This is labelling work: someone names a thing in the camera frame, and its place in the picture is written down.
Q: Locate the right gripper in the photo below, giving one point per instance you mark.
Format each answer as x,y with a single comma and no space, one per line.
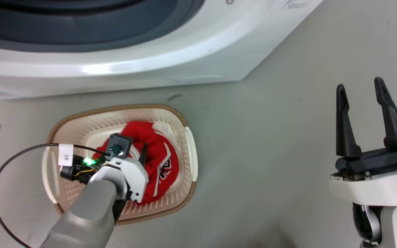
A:
374,182

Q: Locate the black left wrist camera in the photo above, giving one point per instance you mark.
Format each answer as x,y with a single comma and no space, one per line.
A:
120,144

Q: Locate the grey rubber door gasket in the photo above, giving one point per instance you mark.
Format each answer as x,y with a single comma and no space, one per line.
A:
81,32

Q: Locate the red and white garment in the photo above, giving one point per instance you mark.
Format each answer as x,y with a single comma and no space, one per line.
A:
157,151

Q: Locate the cream perforated laundry basket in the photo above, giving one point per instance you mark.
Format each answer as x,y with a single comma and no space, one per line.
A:
181,193

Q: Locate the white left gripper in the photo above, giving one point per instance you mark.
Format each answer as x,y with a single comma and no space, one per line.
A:
134,177

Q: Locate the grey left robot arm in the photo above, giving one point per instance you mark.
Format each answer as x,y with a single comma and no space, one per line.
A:
88,213

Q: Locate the white front-load washing machine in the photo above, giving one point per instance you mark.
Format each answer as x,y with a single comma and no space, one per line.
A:
184,62

